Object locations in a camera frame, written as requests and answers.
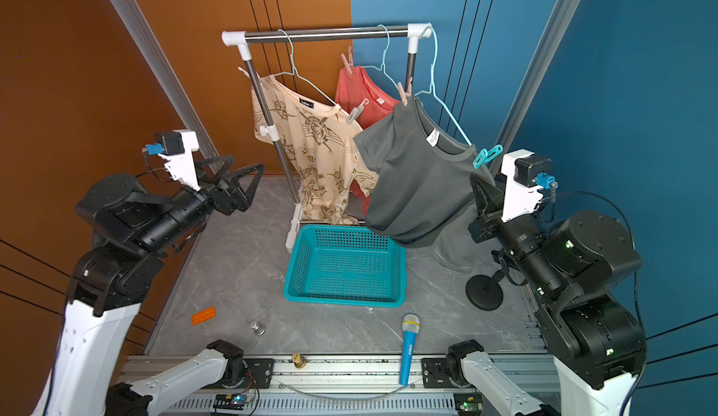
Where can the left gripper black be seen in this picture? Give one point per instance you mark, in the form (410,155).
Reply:
(229,201)

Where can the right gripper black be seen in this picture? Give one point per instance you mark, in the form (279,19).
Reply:
(487,227)

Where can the teal clothespin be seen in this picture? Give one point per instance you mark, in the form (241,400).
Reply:
(485,156)

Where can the grey garment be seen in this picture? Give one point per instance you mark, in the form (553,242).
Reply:
(423,197)

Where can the beige patterned cloth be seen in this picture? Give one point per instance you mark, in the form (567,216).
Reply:
(319,144)

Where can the light grey clothespin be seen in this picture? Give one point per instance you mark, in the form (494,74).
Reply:
(243,72)

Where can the cream white clothespin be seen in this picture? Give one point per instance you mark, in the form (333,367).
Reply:
(357,111)

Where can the red t-shirt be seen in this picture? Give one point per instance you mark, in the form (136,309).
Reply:
(355,89)

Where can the beige clothespin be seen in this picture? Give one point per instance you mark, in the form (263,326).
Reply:
(405,91)

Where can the light green wire hanger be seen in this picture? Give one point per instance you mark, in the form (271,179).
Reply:
(370,58)

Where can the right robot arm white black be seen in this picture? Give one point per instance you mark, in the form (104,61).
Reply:
(599,347)

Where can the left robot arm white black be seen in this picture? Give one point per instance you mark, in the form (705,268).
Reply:
(134,230)

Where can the blue toy microphone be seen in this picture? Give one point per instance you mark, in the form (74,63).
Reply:
(411,326)

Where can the teal plastic laundry basket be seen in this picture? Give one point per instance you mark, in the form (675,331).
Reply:
(339,265)

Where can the orange rectangular tag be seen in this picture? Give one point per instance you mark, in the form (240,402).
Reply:
(203,316)

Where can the small silver metal weight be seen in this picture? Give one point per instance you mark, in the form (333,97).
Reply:
(258,328)

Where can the right green circuit board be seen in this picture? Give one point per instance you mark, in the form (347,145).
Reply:
(468,405)

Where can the green circuit board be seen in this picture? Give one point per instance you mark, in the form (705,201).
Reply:
(232,403)
(468,405)

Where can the small brass weight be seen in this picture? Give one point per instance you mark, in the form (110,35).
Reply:
(299,360)

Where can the metal clothes drying rack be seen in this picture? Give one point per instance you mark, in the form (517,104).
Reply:
(264,127)

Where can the left green circuit board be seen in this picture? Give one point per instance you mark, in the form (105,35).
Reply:
(232,403)

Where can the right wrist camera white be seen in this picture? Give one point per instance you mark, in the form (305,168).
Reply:
(527,174)

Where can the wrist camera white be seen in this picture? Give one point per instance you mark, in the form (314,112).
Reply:
(527,174)
(177,149)

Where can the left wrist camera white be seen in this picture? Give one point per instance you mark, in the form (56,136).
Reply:
(177,149)

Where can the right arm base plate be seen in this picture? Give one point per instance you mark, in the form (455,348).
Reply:
(437,373)

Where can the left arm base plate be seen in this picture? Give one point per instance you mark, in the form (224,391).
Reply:
(252,374)

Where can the aluminium front rail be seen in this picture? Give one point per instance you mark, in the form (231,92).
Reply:
(379,373)

